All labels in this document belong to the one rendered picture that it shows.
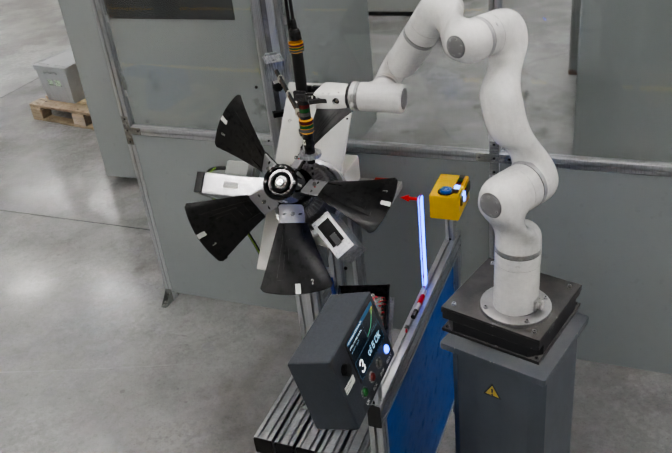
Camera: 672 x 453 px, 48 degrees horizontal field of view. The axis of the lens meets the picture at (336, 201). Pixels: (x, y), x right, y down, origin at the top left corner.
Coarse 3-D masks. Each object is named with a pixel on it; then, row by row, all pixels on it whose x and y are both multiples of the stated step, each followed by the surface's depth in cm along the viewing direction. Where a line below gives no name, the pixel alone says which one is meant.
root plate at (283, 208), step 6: (282, 204) 242; (288, 204) 244; (294, 204) 245; (300, 204) 246; (282, 210) 242; (288, 210) 243; (294, 210) 244; (300, 210) 245; (282, 216) 241; (288, 216) 242; (294, 216) 243; (300, 216) 245; (282, 222) 240; (288, 222) 242; (294, 222) 243; (300, 222) 244
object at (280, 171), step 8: (272, 168) 241; (280, 168) 241; (288, 168) 239; (264, 176) 242; (272, 176) 241; (280, 176) 241; (288, 176) 239; (296, 176) 238; (304, 176) 249; (264, 184) 241; (272, 184) 240; (288, 184) 238; (296, 184) 238; (304, 184) 243; (272, 192) 241; (280, 192) 239; (288, 192) 238; (296, 192) 239; (280, 200) 239; (288, 200) 240; (296, 200) 243; (304, 200) 247
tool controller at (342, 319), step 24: (336, 312) 175; (360, 312) 173; (312, 336) 170; (336, 336) 166; (360, 336) 171; (384, 336) 182; (312, 360) 161; (336, 360) 161; (384, 360) 180; (312, 384) 164; (336, 384) 161; (360, 384) 169; (312, 408) 168; (336, 408) 165; (360, 408) 167
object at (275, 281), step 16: (288, 224) 241; (304, 224) 244; (288, 240) 239; (304, 240) 242; (272, 256) 237; (288, 256) 238; (304, 256) 240; (320, 256) 242; (272, 272) 236; (288, 272) 237; (304, 272) 238; (320, 272) 240; (272, 288) 235; (288, 288) 236; (304, 288) 237; (320, 288) 238
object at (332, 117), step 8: (320, 112) 250; (328, 112) 244; (336, 112) 241; (344, 112) 238; (320, 120) 246; (328, 120) 242; (336, 120) 239; (320, 128) 242; (328, 128) 239; (320, 136) 240
